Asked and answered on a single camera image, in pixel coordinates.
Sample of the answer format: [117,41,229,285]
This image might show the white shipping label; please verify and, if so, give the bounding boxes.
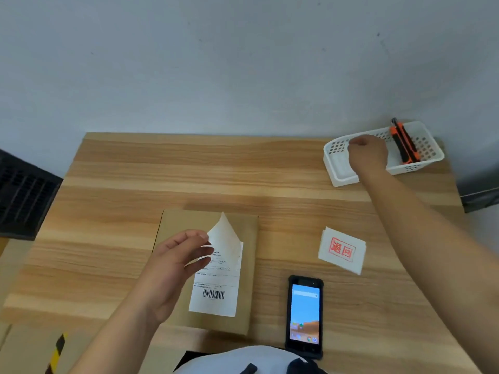
[189,212,244,318]

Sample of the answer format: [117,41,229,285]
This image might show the person's right hand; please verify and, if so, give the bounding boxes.
[348,135,390,181]

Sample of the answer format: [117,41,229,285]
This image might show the orange and black utility knife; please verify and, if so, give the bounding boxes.
[390,118,421,165]

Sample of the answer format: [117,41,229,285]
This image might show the grey metal object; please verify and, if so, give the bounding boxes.
[457,173,499,214]

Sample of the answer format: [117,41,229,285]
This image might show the white plastic basket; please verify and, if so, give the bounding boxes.
[323,121,445,188]

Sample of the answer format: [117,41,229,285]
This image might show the brown cardboard parcel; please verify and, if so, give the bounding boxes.
[152,208,259,336]

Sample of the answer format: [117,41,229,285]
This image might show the white stickers with red stamp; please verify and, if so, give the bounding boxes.
[318,227,367,276]

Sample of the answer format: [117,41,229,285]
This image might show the black handheld phone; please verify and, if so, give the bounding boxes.
[285,275,324,360]

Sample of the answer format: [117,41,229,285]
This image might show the cardboard box with striped tape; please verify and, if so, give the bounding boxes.
[0,239,184,374]

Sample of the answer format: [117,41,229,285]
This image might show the black grille crate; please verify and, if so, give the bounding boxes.
[0,149,64,241]

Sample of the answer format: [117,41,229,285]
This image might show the person's white shirt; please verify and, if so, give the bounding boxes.
[173,345,328,374]

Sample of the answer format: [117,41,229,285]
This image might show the person's right forearm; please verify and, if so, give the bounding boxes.
[359,169,499,374]

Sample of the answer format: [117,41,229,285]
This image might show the person's left forearm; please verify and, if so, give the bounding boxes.
[68,294,164,374]

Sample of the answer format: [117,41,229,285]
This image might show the person's left hand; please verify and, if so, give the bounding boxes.
[134,229,214,325]

